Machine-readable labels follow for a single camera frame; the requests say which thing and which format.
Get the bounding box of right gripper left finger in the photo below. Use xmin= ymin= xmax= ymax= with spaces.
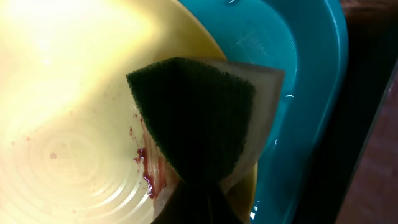
xmin=152 ymin=182 xmax=199 ymax=224

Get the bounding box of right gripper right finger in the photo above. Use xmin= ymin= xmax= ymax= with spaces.
xmin=207 ymin=186 xmax=243 ymax=224

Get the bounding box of green and yellow sponge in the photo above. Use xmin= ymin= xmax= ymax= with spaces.
xmin=126 ymin=57 xmax=285 ymax=223

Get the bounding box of yellow-green plate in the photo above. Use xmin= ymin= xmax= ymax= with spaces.
xmin=0 ymin=0 xmax=259 ymax=224

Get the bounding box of teal plastic tray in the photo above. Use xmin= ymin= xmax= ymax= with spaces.
xmin=182 ymin=0 xmax=348 ymax=223

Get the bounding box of black water tray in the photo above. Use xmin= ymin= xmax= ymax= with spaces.
xmin=292 ymin=0 xmax=397 ymax=224

